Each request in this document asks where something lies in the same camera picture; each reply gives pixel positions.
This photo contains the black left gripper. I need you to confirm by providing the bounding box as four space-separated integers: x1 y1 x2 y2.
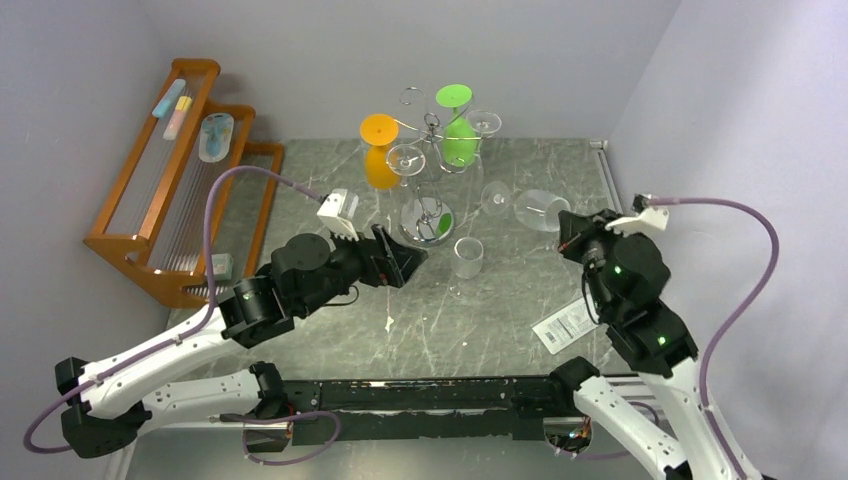
300 221 429 318

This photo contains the clear stemmed wine glass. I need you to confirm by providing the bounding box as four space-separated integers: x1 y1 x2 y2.
385 144 427 191

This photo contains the green plastic wine glass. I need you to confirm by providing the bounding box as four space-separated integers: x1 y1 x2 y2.
436 84 478 172

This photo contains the orange plastic wine glass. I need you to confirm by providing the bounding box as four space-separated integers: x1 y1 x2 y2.
359 113 400 190

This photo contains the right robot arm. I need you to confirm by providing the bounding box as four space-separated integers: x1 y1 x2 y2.
549 209 764 479

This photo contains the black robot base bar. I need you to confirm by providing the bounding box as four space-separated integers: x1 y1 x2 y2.
243 375 581 446

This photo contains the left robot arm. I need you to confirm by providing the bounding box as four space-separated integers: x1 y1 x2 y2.
55 225 427 459

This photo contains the chrome wine glass rack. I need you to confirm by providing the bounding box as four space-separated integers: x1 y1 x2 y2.
395 86 475 247

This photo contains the white printed package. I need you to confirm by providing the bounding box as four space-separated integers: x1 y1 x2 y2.
531 299 597 355

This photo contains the small teal box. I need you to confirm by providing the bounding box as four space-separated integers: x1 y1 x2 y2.
209 253 234 282

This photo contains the blue blister pack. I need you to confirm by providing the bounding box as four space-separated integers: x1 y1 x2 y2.
198 112 235 163

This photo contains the orange wooden display shelf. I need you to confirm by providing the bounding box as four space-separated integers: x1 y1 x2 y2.
84 58 285 308

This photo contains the pastel toothbrush package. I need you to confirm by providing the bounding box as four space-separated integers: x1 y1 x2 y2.
152 78 193 141

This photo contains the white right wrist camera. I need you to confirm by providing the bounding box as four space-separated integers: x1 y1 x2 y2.
604 194 670 236

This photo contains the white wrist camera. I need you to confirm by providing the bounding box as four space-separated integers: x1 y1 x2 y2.
604 194 670 236
317 188 359 241

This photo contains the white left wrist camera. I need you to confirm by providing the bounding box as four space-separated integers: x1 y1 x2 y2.
317 188 359 241

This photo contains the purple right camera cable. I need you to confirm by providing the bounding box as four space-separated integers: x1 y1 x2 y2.
652 196 782 480

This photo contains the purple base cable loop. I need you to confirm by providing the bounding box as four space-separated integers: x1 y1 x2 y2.
221 410 342 467

